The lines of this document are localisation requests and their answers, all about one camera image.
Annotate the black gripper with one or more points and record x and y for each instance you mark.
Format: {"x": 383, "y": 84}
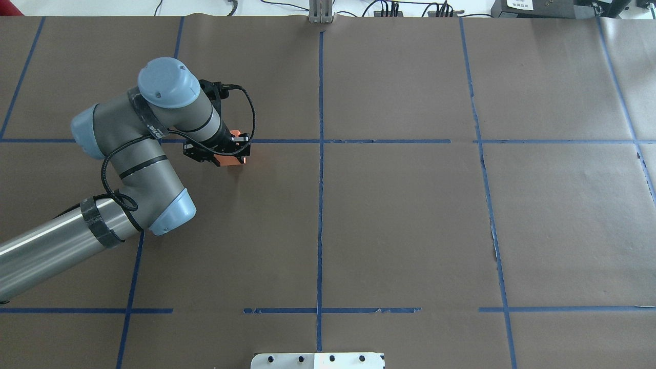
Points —
{"x": 224, "y": 143}

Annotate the orange foam block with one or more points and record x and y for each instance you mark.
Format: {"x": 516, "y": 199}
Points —
{"x": 239, "y": 141}

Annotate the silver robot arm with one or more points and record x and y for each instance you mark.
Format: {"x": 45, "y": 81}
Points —
{"x": 142, "y": 189}

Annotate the brown paper table cover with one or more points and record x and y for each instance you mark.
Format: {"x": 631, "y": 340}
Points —
{"x": 458, "y": 193}

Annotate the black box with label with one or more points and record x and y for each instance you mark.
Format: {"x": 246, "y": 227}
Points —
{"x": 533, "y": 9}

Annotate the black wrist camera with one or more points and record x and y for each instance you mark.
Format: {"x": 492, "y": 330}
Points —
{"x": 215, "y": 92}

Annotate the aluminium frame post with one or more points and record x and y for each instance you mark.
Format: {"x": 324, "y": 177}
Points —
{"x": 321, "y": 11}

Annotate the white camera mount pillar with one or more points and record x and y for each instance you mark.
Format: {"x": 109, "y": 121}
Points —
{"x": 319, "y": 360}

